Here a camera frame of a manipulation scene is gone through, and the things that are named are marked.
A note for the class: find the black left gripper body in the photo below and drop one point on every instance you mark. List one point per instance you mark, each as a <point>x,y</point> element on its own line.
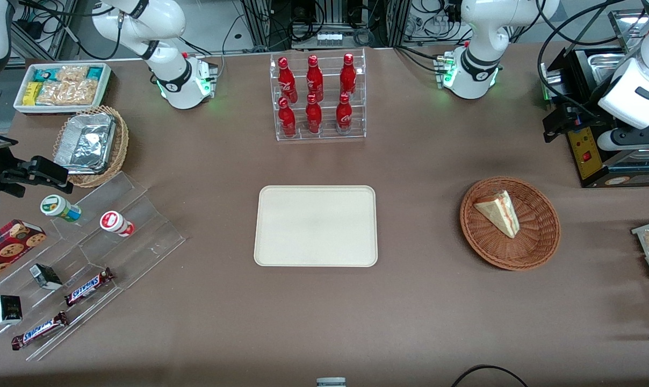
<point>583,114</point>

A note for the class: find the triangular sandwich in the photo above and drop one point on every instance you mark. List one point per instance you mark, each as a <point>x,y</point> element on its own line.
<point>499,212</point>

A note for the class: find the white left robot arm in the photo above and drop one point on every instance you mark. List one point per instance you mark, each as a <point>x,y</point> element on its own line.
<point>480,54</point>

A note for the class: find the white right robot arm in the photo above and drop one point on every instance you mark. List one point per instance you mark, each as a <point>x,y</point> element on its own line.
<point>170,64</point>

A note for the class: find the light wicker basket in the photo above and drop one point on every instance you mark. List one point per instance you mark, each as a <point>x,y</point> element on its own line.
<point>121,145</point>

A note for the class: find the brown wicker basket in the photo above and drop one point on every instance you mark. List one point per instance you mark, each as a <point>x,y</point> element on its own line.
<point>534,236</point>

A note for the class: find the beige plastic tray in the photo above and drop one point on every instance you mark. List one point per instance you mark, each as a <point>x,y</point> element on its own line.
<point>316,226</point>

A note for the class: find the green lid yogurt cup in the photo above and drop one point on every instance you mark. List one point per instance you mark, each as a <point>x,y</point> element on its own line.
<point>60,208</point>

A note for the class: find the black food warmer cabinet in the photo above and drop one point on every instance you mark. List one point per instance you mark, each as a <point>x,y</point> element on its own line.
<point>593,161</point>

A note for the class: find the aluminium foil container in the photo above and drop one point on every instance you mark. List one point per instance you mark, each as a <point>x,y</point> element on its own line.
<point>85,142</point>

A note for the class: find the steel warmer pan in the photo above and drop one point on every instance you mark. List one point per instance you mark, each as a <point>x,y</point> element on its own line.
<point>606,64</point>

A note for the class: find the red lid yogurt cup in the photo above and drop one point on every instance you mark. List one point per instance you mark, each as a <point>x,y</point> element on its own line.
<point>116,223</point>

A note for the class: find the yellow snack packet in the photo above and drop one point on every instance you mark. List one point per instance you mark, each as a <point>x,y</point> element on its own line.
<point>31,93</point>

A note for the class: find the clear rice cracker bag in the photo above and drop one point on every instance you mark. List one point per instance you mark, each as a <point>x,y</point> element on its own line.
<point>73,73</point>
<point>69,93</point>

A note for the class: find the red cookie box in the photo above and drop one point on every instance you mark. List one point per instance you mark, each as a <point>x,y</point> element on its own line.
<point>10,248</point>

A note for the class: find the small black white box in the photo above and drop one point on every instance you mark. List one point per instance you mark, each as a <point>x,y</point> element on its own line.
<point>46,276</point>
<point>7,310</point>

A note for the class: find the teal snack packet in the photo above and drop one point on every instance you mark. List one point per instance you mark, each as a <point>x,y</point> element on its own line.
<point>42,74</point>
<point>95,71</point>

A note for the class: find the clear acrylic stepped display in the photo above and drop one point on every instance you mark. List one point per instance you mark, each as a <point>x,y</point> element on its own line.
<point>142,236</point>

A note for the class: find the white rectangular snack bin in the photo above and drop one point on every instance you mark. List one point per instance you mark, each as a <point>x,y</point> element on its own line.
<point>105,86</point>

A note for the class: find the snickers chocolate bar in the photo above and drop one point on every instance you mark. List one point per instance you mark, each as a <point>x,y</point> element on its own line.
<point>88,286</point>
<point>40,330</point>

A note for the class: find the red cola bottle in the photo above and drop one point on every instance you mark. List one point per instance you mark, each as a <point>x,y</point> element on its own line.
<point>344,113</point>
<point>348,76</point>
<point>286,118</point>
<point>313,115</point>
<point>287,80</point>
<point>314,78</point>

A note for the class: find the clear acrylic bottle rack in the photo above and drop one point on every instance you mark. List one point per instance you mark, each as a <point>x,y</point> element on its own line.
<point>320,134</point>

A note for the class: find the white power strip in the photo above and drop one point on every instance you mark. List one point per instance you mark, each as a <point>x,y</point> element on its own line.
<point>331,37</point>

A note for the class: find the grey device at table edge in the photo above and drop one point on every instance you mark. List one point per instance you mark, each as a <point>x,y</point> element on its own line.
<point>331,382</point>

